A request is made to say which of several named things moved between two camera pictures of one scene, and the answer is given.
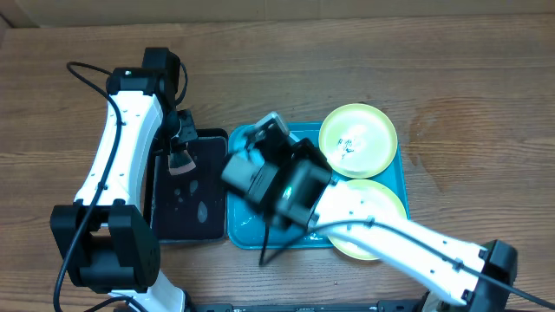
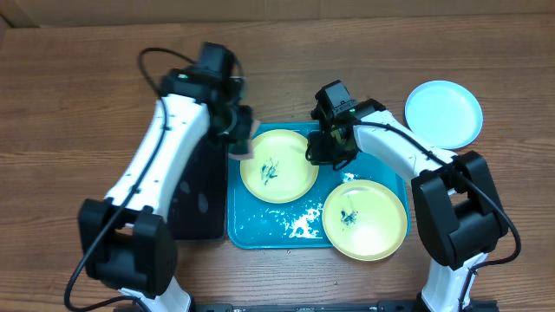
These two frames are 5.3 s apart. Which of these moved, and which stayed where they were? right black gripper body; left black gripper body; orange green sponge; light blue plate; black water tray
Moved: orange green sponge; left black gripper body; light blue plate; right black gripper body
Stayed: black water tray
